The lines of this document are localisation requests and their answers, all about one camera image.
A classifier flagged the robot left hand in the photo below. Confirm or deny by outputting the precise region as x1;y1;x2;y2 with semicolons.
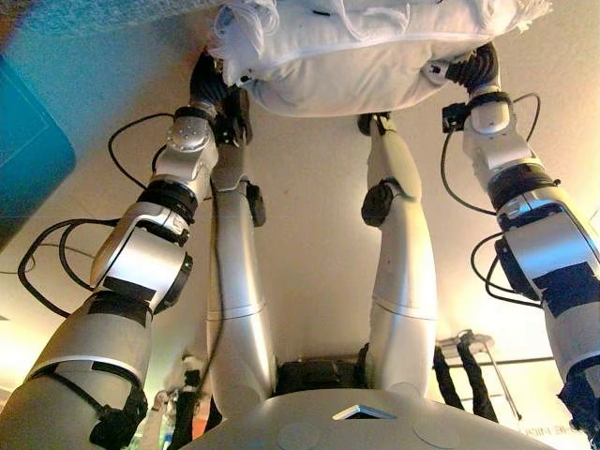
189;49;241;114

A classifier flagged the white tasselled cushion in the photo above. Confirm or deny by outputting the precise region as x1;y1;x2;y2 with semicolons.
208;0;555;118

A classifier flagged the teal carpet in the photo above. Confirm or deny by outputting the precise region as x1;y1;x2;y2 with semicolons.
0;0;224;53

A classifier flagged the blue plastic box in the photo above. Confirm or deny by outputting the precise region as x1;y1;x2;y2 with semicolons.
0;51;77;254

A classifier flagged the silver robot torso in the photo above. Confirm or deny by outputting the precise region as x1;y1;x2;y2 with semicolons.
180;384;540;450

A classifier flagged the metal rack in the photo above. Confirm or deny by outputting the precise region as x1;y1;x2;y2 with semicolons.
435;327;557;423

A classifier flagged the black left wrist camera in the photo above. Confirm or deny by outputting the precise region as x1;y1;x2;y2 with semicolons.
214;114;236;144

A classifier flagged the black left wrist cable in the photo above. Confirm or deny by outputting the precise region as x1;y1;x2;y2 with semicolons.
107;112;177;191

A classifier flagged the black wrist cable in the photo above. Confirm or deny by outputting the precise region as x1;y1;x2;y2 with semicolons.
107;112;177;191
440;91;542;217

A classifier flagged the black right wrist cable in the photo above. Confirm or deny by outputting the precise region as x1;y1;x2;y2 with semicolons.
440;91;542;217

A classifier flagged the black left elbow cable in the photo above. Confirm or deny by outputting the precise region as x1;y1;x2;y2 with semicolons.
17;217;126;320

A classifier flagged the black elbow cable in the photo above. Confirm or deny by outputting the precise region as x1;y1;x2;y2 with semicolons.
470;232;548;310
17;217;126;320

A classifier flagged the black right elbow cable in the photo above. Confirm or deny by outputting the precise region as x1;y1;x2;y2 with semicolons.
470;232;548;310

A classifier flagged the black padded strap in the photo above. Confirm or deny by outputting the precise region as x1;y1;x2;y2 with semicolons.
433;345;466;410
457;340;499;423

